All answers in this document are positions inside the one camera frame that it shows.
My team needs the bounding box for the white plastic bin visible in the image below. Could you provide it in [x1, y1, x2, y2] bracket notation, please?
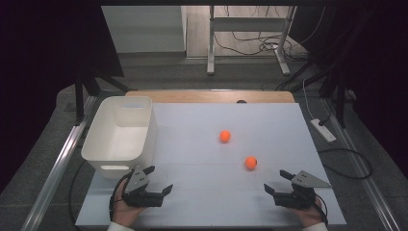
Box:
[81, 95, 158, 180]

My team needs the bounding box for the white foam board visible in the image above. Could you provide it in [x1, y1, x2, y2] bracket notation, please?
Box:
[75, 102, 347, 227]

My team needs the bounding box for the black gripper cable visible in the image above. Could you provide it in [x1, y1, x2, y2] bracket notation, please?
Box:
[313, 192, 329, 225]
[67, 160, 134, 227]

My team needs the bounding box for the white power strip cable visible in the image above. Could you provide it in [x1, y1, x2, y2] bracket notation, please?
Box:
[302, 78, 318, 121]

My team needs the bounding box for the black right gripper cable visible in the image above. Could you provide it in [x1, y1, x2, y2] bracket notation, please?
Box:
[313, 192, 329, 225]

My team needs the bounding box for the wooden table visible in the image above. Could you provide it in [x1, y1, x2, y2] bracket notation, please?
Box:
[125, 90, 295, 104]

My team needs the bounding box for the person's right hand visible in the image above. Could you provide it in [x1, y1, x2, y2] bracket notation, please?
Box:
[290, 195, 325, 229]

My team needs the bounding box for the tangle of floor cables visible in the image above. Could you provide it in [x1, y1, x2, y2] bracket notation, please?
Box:
[213, 5, 326, 61]

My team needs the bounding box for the grey metal desk frame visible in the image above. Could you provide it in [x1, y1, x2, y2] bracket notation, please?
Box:
[206, 5, 298, 77]

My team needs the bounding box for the black floor cable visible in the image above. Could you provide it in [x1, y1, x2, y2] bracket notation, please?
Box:
[317, 147, 373, 180]

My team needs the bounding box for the white cabinet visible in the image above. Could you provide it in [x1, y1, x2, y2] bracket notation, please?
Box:
[101, 5, 188, 54]

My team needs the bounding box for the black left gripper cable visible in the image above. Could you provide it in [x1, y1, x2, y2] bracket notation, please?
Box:
[67, 160, 134, 227]

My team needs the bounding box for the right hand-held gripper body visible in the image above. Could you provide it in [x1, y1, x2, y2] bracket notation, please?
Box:
[273, 169, 333, 211]

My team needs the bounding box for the person's left hand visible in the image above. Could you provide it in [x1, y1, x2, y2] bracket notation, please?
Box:
[111, 179, 145, 229]

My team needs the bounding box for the orange ball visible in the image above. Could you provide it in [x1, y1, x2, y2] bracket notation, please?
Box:
[244, 156, 259, 170]
[218, 130, 232, 144]

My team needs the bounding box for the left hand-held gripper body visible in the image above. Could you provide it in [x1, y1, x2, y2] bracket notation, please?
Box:
[121, 166, 165, 208]

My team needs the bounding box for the black metal stand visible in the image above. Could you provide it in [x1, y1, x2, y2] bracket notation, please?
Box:
[277, 61, 349, 129]
[74, 68, 138, 127]

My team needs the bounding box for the dark curtain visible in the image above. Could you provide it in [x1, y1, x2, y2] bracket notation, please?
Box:
[290, 0, 408, 181]
[0, 0, 125, 193]

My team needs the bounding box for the white power strip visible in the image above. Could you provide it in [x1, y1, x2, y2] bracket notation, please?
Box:
[310, 117, 338, 143]

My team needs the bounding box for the aluminium rail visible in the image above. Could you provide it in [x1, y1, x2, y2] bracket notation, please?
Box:
[321, 95, 402, 231]
[20, 95, 98, 231]

